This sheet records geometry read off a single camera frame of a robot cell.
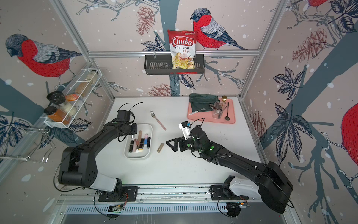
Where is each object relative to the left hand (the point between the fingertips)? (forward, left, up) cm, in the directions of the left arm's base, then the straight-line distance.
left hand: (136, 126), depth 92 cm
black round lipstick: (-11, +2, -7) cm, 13 cm away
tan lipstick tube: (-3, -1, -8) cm, 8 cm away
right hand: (-15, -26, +9) cm, 31 cm away
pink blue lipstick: (-6, -6, -7) cm, 11 cm away
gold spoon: (+21, -62, +4) cm, 66 cm away
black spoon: (+13, -66, -9) cm, 68 cm away
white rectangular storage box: (+2, -5, -7) cm, 9 cm away
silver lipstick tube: (-7, +1, -1) cm, 7 cm away
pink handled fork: (+14, -9, -8) cm, 19 cm away
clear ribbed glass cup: (+16, -58, -3) cm, 61 cm away
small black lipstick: (-10, -9, -7) cm, 15 cm away
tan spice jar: (+9, +26, +26) cm, 38 cm away
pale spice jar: (+20, +26, +25) cm, 41 cm away
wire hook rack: (-16, +37, +18) cm, 44 cm away
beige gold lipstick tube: (-12, -17, -8) cm, 22 cm away
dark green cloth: (+30, -46, -8) cm, 56 cm away
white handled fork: (+21, -49, -7) cm, 54 cm away
